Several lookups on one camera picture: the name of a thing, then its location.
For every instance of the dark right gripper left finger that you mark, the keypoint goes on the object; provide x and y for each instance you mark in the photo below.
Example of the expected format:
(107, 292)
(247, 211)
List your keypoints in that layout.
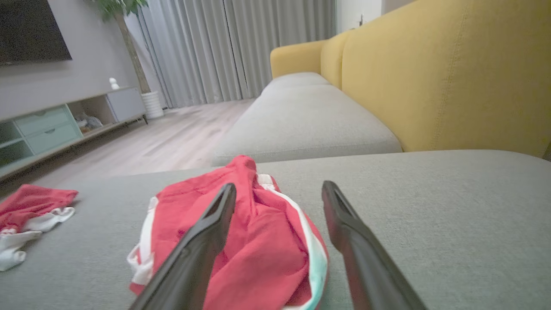
(193, 267)

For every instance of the long grey sofa seat cushion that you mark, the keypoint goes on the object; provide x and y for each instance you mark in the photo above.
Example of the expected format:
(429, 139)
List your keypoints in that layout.
(301, 125)

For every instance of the black wall television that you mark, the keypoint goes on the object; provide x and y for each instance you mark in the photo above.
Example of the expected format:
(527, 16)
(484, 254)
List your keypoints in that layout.
(30, 30)

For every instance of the large grey sofa chaise cushion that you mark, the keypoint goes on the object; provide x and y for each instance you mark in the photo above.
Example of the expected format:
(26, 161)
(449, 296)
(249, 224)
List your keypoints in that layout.
(452, 224)

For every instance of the wood and mint TV cabinet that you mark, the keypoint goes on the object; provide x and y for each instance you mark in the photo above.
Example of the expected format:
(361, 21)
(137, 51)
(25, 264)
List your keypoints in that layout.
(47, 129)

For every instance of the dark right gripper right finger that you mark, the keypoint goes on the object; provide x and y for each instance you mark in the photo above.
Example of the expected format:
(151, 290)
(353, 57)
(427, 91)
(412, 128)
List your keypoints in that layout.
(370, 267)

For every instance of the pale clutter pile in cabinet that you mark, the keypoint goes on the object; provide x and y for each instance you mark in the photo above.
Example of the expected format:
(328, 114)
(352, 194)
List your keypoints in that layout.
(88, 122)

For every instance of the crumpled red and white garment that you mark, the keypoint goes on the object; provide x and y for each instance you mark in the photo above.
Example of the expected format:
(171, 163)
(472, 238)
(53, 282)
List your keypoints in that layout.
(30, 202)

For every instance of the green potted tree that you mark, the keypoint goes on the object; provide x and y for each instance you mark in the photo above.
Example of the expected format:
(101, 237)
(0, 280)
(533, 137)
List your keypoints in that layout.
(129, 47)

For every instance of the red garment with white trim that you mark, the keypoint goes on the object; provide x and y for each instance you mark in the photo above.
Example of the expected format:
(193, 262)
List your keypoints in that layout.
(267, 258)

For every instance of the short grey sofa seat cushion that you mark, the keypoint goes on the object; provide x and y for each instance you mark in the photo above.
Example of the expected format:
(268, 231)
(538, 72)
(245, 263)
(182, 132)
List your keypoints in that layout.
(295, 79)

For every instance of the small white figurine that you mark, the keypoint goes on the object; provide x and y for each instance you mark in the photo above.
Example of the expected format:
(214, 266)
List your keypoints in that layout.
(114, 84)

